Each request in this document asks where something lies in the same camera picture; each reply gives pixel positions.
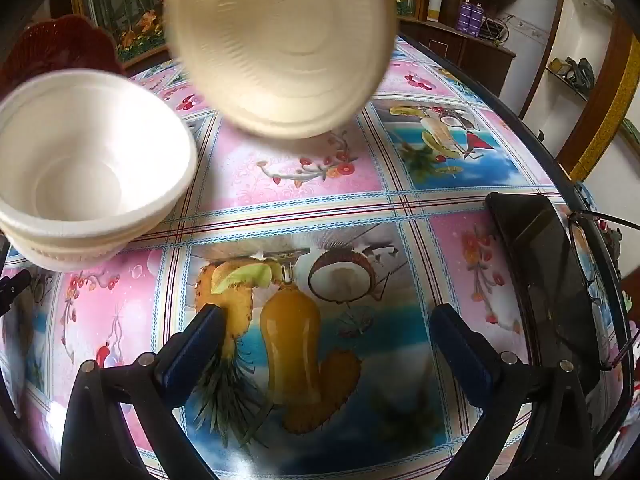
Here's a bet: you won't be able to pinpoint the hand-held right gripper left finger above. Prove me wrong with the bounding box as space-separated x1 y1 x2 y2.
60 304 231 480

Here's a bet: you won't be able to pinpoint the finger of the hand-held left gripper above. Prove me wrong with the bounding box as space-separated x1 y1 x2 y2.
0 269 32 317

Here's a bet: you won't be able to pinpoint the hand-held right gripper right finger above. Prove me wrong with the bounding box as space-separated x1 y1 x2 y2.
430 304 606 480

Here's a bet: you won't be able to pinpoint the white foam bowl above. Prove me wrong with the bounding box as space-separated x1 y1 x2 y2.
0 72 199 242
15 240 151 274
0 195 186 260

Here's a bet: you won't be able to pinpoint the beige ribbed bowl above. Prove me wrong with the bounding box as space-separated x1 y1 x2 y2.
164 0 399 142

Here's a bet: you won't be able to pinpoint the black smartphone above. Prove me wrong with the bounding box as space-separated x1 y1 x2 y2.
485 191 617 372

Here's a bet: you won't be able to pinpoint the thin framed eyeglasses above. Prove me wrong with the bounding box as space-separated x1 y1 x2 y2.
567 209 633 372

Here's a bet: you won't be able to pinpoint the large red scalloped plate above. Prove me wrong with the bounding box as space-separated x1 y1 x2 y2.
0 14 127 107

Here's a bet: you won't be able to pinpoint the dark wooden cabinet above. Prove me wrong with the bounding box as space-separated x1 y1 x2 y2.
397 15 517 97

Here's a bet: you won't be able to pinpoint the artificial flower display case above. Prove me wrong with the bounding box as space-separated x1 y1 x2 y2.
72 0 175 63

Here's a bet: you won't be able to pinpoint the dark tool on glass shelf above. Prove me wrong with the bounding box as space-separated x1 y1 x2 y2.
547 56 597 95

